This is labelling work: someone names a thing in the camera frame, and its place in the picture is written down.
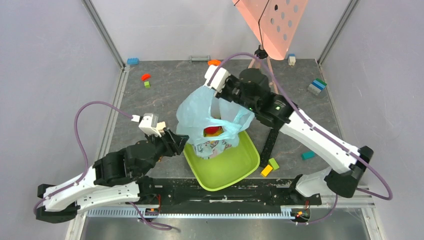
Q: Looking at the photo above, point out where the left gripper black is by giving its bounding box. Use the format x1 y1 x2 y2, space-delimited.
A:
138 127 191 178

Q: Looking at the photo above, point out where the light blue printed plastic bag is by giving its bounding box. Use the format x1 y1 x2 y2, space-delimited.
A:
176 86 255 159

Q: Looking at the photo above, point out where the yellow fake fruit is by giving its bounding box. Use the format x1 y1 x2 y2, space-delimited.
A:
204 130 224 137

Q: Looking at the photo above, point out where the lime green plastic tray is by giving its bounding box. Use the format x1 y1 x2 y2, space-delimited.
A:
183 131 260 192

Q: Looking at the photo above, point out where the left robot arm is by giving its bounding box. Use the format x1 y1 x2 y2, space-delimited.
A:
35 128 189 224

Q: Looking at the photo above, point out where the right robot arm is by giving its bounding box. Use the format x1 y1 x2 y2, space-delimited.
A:
205 65 374 204

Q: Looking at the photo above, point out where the red fake fruit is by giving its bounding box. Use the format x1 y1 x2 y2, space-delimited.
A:
203 126 222 135

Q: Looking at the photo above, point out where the orange arch toy block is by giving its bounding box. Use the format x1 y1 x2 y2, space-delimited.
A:
207 59 221 66

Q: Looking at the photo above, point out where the pink tripod stand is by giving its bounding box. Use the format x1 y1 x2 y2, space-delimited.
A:
247 44 279 94

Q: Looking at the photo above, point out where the small green toy cube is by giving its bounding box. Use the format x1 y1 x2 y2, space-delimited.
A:
144 81 151 89

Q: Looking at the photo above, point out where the white blue small brick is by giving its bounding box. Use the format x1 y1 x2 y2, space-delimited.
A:
287 53 296 66

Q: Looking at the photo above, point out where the red semicircle toy block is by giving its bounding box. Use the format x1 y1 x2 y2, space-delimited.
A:
140 73 151 82

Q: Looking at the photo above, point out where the pink perforated board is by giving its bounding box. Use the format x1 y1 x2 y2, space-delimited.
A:
233 0 309 60

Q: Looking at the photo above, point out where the green toy block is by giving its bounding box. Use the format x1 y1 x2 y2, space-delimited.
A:
268 158 280 171

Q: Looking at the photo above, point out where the grey blue green brick stack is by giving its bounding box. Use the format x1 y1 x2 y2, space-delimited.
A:
307 78 327 96

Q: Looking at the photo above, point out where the yellow toy block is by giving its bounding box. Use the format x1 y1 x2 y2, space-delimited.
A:
260 164 275 178

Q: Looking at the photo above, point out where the blue toy brick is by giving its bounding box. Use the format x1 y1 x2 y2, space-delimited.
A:
126 57 140 66

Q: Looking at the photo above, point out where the teal toy cube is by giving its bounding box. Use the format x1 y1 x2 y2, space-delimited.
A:
301 151 316 161

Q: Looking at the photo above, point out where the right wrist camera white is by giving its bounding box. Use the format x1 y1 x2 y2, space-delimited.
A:
204 65 231 93

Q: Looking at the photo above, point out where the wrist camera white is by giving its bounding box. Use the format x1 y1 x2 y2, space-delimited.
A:
131 113 166 137
204 65 231 93

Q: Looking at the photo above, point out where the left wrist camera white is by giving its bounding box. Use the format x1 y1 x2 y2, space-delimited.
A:
131 113 166 137

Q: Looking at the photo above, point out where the grey metal handle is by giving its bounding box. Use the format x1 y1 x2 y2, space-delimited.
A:
188 55 211 63

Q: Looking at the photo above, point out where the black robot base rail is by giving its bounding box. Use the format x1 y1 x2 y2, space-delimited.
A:
135 178 322 214

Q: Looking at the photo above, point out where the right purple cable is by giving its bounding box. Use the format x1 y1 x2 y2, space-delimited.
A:
206 52 394 201

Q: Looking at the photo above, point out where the purple cable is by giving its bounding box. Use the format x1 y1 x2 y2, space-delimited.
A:
33 101 173 232
206 52 394 201

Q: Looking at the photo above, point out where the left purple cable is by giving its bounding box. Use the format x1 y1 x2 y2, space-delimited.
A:
33 101 173 232

